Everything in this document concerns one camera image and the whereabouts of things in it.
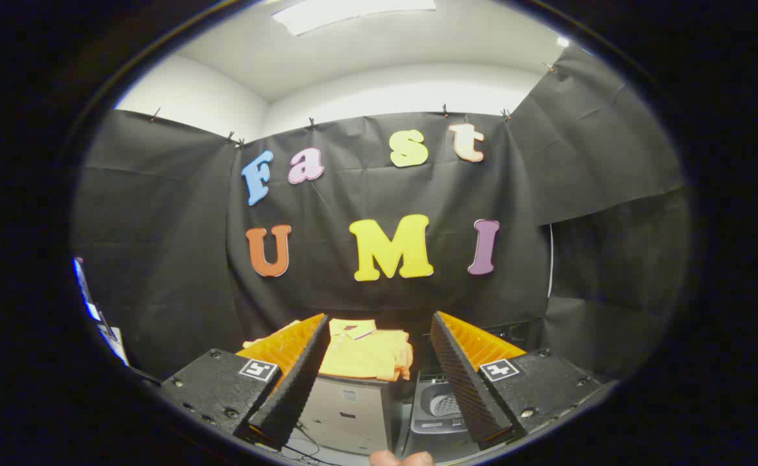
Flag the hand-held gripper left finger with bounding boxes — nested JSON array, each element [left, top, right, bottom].
[[159, 313, 331, 452]]

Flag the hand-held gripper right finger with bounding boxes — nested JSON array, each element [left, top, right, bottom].
[[429, 311, 619, 452]]

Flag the grey washing machine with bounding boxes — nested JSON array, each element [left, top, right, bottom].
[[408, 369, 483, 455]]

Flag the orange polo shirt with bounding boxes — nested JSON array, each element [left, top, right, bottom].
[[243, 317, 415, 383]]

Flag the grey cabinet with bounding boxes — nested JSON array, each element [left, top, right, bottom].
[[298, 375, 394, 457]]

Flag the black backdrop cloth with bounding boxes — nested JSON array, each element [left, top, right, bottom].
[[71, 45, 693, 389]]

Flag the ceiling light panel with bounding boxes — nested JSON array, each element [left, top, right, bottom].
[[272, 0, 438, 36]]

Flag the black floor cables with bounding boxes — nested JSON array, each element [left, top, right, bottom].
[[280, 422, 329, 464]]

